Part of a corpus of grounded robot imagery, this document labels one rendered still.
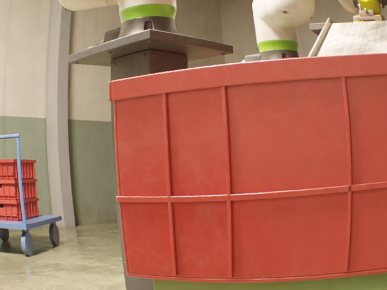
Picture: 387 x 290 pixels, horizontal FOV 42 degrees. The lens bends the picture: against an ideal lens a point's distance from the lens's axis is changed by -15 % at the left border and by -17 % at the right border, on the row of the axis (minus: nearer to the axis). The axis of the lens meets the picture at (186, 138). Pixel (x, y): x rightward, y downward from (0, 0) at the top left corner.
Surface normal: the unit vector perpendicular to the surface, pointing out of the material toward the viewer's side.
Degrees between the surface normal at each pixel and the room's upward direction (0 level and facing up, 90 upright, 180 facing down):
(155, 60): 90
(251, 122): 90
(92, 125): 90
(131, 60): 90
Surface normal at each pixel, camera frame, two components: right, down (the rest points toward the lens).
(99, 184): 0.87, -0.07
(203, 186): -0.48, -0.02
